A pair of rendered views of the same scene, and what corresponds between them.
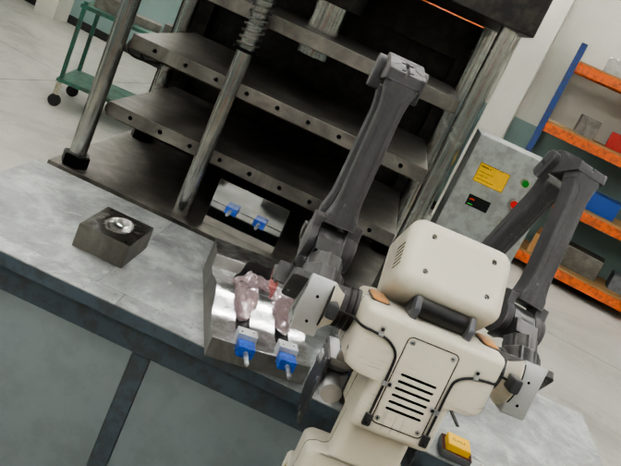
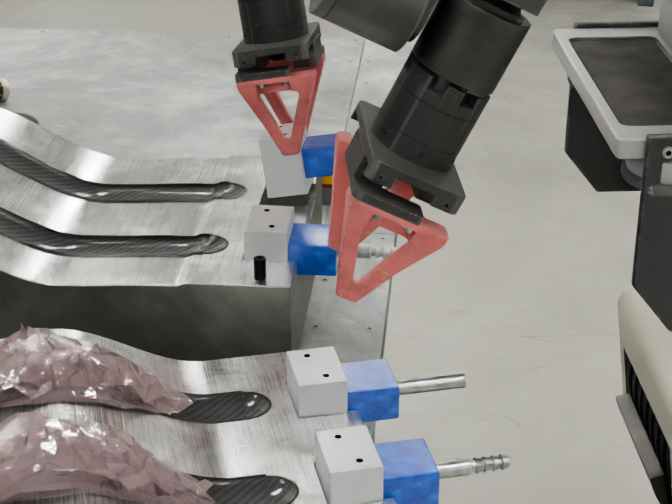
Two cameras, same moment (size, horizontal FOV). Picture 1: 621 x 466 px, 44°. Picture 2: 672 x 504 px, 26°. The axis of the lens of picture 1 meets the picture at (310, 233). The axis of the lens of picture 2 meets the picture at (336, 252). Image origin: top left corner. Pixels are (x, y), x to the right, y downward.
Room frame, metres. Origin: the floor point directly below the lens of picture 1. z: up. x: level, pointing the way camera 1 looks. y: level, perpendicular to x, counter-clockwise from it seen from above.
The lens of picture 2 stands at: (1.66, 0.84, 1.44)
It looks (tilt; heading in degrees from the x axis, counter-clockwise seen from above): 27 degrees down; 274
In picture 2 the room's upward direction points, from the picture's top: straight up
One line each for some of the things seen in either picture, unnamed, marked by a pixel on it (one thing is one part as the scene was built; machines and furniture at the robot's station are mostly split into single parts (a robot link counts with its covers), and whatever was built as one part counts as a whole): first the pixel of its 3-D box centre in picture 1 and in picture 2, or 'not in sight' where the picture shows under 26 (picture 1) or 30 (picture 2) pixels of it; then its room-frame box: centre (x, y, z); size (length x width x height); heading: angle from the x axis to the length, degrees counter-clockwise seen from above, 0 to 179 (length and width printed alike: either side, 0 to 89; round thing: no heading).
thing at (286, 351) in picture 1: (286, 363); (379, 389); (1.69, -0.08, 0.86); 0.13 x 0.05 x 0.05; 16
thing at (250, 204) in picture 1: (260, 201); not in sight; (2.82, 0.23, 0.87); 0.50 x 0.27 x 0.17; 179
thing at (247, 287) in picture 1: (263, 293); (7, 423); (1.93, 0.05, 0.90); 0.26 x 0.18 x 0.08; 16
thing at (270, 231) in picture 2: not in sight; (326, 249); (1.74, -0.24, 0.89); 0.13 x 0.05 x 0.05; 179
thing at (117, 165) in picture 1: (241, 217); not in sight; (2.90, 0.27, 0.76); 1.30 x 0.84 x 0.06; 89
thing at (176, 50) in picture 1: (294, 98); not in sight; (2.95, 0.27, 1.27); 1.10 x 0.74 x 0.05; 89
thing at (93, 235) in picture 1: (114, 236); not in sight; (2.01, 0.50, 0.84); 0.20 x 0.15 x 0.07; 179
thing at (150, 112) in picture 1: (269, 156); not in sight; (2.95, 0.27, 1.02); 1.10 x 0.74 x 0.05; 89
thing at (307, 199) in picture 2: not in sight; (288, 211); (1.79, -0.35, 0.87); 0.05 x 0.05 x 0.04; 89
